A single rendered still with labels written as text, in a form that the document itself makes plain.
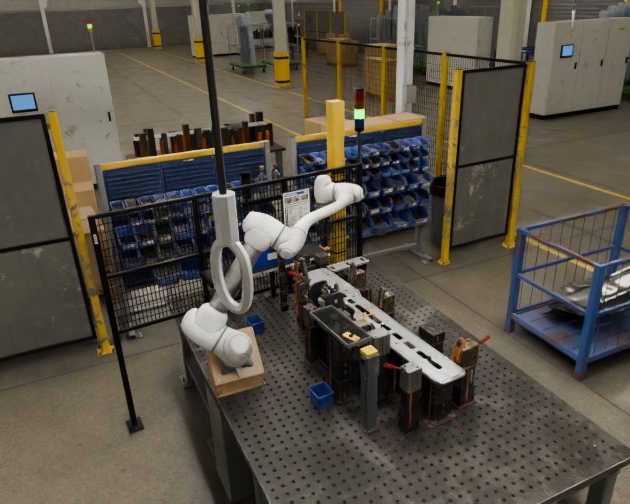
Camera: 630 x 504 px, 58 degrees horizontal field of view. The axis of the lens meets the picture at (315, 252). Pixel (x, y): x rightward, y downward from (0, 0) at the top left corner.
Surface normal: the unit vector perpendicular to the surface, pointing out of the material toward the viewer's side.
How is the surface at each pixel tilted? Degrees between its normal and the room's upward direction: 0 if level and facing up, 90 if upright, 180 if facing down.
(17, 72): 90
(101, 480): 0
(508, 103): 90
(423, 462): 0
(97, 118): 90
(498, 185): 91
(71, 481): 0
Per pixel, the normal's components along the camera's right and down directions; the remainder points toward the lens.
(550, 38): -0.90, 0.21
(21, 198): 0.44, 0.37
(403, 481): -0.04, -0.91
